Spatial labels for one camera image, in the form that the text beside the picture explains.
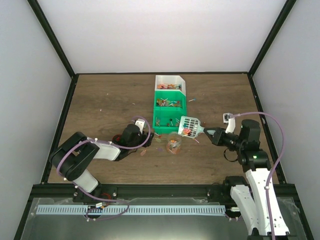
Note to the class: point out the green candy bin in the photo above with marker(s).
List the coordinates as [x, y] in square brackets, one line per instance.
[165, 119]
[170, 99]

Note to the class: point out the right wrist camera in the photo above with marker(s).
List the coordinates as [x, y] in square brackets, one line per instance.
[229, 119]

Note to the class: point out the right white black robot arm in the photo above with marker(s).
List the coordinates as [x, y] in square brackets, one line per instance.
[253, 194]

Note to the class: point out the white candy bin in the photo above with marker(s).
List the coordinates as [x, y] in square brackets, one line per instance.
[170, 83]

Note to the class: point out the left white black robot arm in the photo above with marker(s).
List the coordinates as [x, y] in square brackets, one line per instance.
[73, 157]

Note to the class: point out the black frame post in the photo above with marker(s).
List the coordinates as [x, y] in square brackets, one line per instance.
[276, 27]
[40, 15]

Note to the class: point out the light blue slotted cable duct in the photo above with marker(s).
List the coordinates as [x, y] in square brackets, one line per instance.
[134, 210]

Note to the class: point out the light blue slotted scoop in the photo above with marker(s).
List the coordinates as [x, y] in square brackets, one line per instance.
[190, 127]

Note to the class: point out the pink popsicle candy lower left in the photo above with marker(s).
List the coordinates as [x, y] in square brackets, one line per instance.
[143, 152]

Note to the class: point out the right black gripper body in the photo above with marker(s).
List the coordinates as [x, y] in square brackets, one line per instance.
[223, 142]

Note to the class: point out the black frame post right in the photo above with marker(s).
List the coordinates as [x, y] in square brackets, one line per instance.
[276, 27]

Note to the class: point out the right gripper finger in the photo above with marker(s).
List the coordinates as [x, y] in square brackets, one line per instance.
[212, 138]
[211, 130]

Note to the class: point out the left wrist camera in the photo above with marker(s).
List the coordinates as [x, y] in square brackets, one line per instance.
[140, 123]

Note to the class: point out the black frame post left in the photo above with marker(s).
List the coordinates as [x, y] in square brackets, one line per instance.
[40, 15]

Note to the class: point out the red round lid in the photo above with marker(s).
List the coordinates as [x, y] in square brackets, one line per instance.
[117, 138]

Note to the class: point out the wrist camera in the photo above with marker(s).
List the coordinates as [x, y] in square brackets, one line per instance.
[140, 123]
[229, 119]

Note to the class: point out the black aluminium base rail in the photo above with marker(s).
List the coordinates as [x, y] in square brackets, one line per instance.
[213, 193]

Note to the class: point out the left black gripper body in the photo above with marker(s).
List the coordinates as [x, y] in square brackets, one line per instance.
[147, 144]

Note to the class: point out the clear plastic cup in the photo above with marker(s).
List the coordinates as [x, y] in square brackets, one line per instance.
[174, 142]

